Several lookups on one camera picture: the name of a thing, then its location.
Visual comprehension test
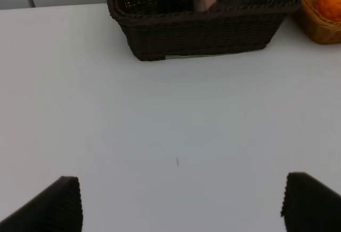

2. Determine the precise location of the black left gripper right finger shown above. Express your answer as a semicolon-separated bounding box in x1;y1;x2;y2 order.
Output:
281;172;340;232

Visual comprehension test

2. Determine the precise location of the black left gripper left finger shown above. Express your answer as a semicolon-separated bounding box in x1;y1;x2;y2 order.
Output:
1;176;83;231

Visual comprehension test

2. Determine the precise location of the orange tangerine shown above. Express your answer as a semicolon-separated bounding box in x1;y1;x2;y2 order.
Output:
316;0;340;22

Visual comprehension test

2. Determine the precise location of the light brown wicker basket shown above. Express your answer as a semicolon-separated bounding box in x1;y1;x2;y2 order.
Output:
293;0;340;45

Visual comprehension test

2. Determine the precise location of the dark brown wicker basket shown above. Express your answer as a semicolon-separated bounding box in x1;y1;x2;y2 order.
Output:
107;0;301;61

